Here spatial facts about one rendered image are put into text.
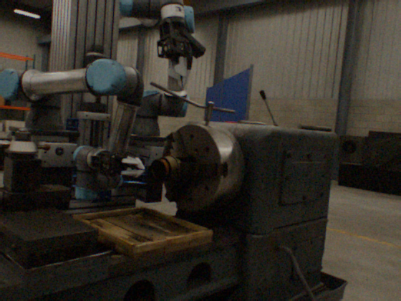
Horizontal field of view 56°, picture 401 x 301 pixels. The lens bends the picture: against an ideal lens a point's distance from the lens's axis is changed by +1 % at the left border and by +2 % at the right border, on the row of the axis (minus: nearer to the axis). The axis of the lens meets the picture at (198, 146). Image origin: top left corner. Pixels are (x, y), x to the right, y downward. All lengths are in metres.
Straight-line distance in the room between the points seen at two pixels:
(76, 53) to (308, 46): 11.23
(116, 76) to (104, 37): 0.73
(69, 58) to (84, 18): 0.20
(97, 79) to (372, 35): 11.08
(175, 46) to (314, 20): 11.78
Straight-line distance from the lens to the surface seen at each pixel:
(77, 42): 1.92
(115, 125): 1.43
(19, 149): 1.06
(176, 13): 1.24
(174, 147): 1.30
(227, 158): 1.24
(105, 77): 1.28
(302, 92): 12.54
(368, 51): 11.97
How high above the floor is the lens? 1.23
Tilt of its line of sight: 3 degrees down
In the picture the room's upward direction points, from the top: 5 degrees clockwise
